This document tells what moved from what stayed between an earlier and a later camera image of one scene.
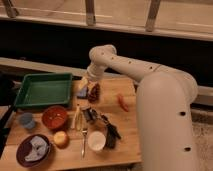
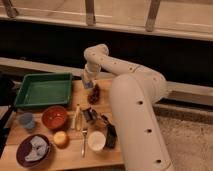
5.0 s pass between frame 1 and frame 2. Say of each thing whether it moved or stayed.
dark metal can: stayed
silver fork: stayed
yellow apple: stayed
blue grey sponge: moved
